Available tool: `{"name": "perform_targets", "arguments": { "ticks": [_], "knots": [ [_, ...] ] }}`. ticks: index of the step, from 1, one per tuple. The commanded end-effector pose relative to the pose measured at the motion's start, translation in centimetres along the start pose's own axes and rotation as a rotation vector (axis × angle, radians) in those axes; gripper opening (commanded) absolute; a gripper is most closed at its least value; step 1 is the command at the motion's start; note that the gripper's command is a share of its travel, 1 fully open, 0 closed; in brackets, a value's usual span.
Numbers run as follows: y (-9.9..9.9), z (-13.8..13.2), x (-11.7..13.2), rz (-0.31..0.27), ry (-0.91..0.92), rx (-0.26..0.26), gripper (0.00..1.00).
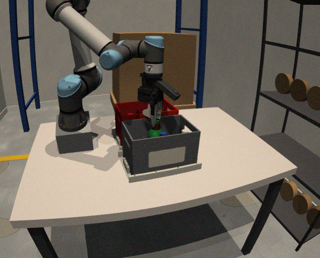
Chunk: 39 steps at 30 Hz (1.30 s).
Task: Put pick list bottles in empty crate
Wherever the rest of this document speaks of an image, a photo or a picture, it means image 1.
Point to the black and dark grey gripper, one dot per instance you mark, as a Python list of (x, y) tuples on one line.
[(148, 92)]

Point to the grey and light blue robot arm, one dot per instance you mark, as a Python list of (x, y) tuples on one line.
[(87, 77)]

